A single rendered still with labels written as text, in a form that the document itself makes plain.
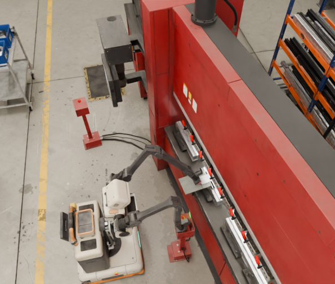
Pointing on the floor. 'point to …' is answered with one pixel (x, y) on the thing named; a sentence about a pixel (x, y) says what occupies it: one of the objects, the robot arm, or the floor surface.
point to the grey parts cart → (7, 79)
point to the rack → (306, 72)
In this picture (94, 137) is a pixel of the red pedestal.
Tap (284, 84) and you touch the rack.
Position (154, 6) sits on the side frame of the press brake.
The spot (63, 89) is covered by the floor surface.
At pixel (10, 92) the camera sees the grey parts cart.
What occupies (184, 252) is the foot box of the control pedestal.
